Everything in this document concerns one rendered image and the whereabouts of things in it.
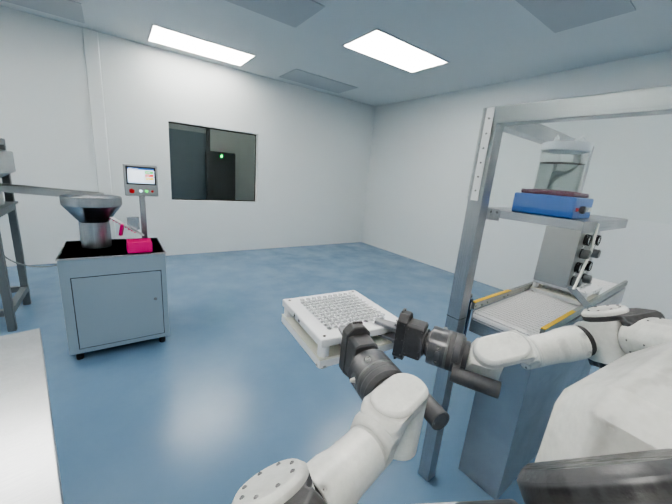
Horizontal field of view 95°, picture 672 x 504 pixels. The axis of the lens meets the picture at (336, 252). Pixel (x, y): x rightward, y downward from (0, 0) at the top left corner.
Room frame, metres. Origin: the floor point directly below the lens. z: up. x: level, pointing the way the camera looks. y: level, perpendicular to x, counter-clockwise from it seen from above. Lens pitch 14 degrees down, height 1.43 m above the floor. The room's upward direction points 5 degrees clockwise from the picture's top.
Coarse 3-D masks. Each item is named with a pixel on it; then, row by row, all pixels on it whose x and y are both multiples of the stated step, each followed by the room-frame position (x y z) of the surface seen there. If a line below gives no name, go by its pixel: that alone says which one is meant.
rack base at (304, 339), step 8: (288, 320) 0.78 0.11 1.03; (288, 328) 0.77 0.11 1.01; (296, 328) 0.74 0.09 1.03; (296, 336) 0.72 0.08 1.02; (304, 336) 0.70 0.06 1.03; (376, 336) 0.73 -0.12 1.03; (304, 344) 0.68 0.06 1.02; (312, 344) 0.66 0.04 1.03; (384, 344) 0.70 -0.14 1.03; (392, 344) 0.71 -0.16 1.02; (312, 352) 0.64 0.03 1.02; (336, 352) 0.64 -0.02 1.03; (320, 360) 0.61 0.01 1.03; (328, 360) 0.62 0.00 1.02; (336, 360) 0.63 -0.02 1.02
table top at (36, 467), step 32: (0, 352) 0.73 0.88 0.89; (32, 352) 0.74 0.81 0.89; (0, 384) 0.61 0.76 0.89; (32, 384) 0.62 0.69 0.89; (0, 416) 0.52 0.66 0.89; (32, 416) 0.53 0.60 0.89; (0, 448) 0.45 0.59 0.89; (32, 448) 0.46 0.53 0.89; (0, 480) 0.40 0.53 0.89; (32, 480) 0.40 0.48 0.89
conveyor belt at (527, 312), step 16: (608, 288) 1.77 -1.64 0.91; (496, 304) 1.35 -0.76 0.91; (512, 304) 1.37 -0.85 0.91; (528, 304) 1.38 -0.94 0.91; (544, 304) 1.40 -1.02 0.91; (560, 304) 1.42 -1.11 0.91; (480, 320) 1.22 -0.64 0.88; (496, 320) 1.18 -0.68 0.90; (512, 320) 1.18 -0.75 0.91; (528, 320) 1.20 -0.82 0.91; (544, 320) 1.21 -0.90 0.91
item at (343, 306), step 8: (344, 296) 0.85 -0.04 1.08; (312, 304) 0.77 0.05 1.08; (320, 304) 0.78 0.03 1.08; (328, 304) 0.79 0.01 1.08; (344, 304) 0.80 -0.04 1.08; (352, 304) 0.80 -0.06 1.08; (360, 304) 0.80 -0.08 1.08; (320, 312) 0.73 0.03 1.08; (328, 312) 0.74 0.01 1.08; (336, 312) 0.74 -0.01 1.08; (344, 312) 0.74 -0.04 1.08; (352, 312) 0.75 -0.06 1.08; (360, 312) 0.75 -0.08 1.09; (368, 312) 0.76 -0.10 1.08; (328, 320) 0.70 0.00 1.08; (336, 320) 0.69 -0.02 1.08; (344, 320) 0.70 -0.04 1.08
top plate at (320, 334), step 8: (304, 296) 0.85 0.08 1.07; (312, 296) 0.85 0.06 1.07; (360, 296) 0.88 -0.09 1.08; (288, 304) 0.78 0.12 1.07; (296, 304) 0.79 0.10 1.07; (336, 304) 0.81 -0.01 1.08; (376, 304) 0.83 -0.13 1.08; (296, 312) 0.74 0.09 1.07; (304, 312) 0.74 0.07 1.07; (384, 312) 0.78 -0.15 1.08; (296, 320) 0.72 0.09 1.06; (304, 320) 0.69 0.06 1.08; (312, 320) 0.70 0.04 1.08; (368, 320) 0.72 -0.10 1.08; (392, 320) 0.74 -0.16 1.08; (304, 328) 0.68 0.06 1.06; (312, 328) 0.66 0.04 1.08; (320, 328) 0.66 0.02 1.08; (336, 328) 0.67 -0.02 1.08; (368, 328) 0.68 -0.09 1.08; (376, 328) 0.68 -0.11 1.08; (384, 328) 0.69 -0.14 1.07; (312, 336) 0.64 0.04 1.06; (320, 336) 0.62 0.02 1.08; (328, 336) 0.63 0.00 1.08; (336, 336) 0.63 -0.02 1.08; (320, 344) 0.61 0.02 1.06; (328, 344) 0.61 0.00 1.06; (336, 344) 0.63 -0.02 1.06
